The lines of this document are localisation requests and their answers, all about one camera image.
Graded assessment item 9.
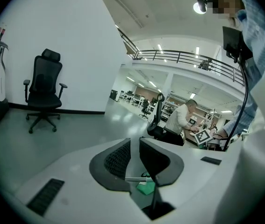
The black mezzanine railing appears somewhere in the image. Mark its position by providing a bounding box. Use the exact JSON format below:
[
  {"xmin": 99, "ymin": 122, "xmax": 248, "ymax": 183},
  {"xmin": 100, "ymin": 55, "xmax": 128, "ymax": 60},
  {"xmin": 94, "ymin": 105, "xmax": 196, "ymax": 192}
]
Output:
[{"xmin": 117, "ymin": 28, "xmax": 246, "ymax": 86}]

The small black office chair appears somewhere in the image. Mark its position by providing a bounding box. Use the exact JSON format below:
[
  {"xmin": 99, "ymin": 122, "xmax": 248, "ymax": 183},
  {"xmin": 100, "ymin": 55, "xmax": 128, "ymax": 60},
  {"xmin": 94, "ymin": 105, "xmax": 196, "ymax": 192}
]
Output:
[{"xmin": 138, "ymin": 99, "xmax": 152, "ymax": 120}]

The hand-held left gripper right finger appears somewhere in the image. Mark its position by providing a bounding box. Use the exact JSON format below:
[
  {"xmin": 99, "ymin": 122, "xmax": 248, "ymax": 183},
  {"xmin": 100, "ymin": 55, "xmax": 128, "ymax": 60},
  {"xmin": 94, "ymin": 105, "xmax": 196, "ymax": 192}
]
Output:
[{"xmin": 139, "ymin": 136, "xmax": 185, "ymax": 188}]

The black cable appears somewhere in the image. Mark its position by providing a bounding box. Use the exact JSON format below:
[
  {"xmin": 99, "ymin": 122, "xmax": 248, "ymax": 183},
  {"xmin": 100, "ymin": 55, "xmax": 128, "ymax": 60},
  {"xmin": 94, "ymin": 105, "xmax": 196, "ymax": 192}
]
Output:
[{"xmin": 222, "ymin": 61, "xmax": 250, "ymax": 152}]

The green mop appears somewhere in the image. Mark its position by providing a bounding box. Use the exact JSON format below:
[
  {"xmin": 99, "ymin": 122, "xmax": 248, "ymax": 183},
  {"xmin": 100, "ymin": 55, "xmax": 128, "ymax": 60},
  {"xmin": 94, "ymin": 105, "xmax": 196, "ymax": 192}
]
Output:
[{"xmin": 124, "ymin": 171, "xmax": 158, "ymax": 195}]

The black high-back office chair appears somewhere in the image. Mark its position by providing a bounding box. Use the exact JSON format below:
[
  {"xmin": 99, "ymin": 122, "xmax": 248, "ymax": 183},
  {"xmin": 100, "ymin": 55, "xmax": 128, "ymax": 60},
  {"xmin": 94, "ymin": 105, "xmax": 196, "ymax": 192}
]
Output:
[{"xmin": 146, "ymin": 92, "xmax": 166, "ymax": 140}]

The black head-mounted camera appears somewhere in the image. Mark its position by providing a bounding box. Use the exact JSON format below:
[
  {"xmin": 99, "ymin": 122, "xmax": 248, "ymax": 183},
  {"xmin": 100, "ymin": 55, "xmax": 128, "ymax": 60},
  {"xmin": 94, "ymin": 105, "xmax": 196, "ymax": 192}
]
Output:
[{"xmin": 194, "ymin": 0, "xmax": 214, "ymax": 13}]

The person's blue striped shirt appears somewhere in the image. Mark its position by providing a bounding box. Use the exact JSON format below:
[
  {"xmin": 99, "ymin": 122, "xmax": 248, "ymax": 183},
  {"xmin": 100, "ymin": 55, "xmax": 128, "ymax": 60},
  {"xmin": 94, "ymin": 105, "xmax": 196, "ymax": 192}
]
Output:
[{"xmin": 221, "ymin": 0, "xmax": 265, "ymax": 137}]

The wooden work desk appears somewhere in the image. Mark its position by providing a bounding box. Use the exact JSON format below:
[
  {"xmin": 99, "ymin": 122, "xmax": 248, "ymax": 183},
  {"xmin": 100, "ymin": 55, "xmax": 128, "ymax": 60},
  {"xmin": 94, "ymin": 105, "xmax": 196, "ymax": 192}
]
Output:
[{"xmin": 184, "ymin": 124, "xmax": 209, "ymax": 147}]

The black mesh office chair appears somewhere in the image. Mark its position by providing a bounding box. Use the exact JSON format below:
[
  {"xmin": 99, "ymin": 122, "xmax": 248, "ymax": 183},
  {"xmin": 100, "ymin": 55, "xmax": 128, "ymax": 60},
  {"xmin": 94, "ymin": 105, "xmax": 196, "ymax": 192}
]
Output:
[{"xmin": 23, "ymin": 48, "xmax": 68, "ymax": 134}]

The round ceiling lamp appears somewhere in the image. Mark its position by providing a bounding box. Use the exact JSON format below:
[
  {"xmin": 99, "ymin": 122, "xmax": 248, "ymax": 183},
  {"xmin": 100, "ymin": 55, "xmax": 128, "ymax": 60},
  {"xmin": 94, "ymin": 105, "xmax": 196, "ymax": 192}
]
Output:
[{"xmin": 193, "ymin": 2, "xmax": 208, "ymax": 15}]

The person's right forearm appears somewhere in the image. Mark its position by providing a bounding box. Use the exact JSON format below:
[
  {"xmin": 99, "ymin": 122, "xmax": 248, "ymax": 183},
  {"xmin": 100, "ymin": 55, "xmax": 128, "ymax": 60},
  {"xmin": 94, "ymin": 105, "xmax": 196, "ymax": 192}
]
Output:
[{"xmin": 216, "ymin": 103, "xmax": 258, "ymax": 140}]

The black chest-mounted box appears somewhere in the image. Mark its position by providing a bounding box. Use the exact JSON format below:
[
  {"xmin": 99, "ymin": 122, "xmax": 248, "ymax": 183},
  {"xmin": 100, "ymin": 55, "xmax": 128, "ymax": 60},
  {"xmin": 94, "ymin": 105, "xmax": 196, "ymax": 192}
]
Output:
[{"xmin": 222, "ymin": 25, "xmax": 244, "ymax": 64}]

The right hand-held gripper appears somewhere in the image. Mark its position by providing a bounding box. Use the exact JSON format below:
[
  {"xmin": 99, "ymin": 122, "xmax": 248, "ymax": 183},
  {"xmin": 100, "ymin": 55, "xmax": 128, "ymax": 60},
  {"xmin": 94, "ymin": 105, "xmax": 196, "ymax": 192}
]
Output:
[{"xmin": 194, "ymin": 129, "xmax": 229, "ymax": 152}]

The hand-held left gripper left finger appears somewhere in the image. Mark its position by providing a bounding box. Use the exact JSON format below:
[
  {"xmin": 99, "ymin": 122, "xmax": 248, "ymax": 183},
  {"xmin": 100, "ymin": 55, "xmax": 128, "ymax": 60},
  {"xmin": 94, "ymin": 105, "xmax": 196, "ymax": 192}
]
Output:
[{"xmin": 89, "ymin": 138, "xmax": 132, "ymax": 192}]

